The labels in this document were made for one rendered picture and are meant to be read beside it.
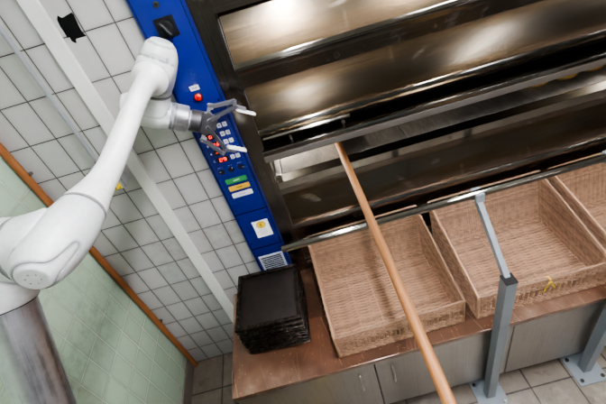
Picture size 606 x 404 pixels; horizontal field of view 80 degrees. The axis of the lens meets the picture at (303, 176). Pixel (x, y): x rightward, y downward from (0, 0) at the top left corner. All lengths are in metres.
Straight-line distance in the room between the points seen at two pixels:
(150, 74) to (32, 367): 0.73
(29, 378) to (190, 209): 0.89
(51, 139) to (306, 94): 0.94
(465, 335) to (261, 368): 0.87
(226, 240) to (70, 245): 1.06
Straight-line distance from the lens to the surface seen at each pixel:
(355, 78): 1.40
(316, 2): 1.31
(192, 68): 1.31
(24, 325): 0.97
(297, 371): 1.72
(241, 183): 1.52
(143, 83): 1.07
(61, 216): 0.83
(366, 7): 1.33
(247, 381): 1.78
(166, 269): 1.95
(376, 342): 1.66
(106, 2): 1.34
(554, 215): 2.06
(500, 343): 1.77
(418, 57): 1.47
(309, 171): 1.57
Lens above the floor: 2.11
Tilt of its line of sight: 36 degrees down
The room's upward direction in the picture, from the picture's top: 17 degrees counter-clockwise
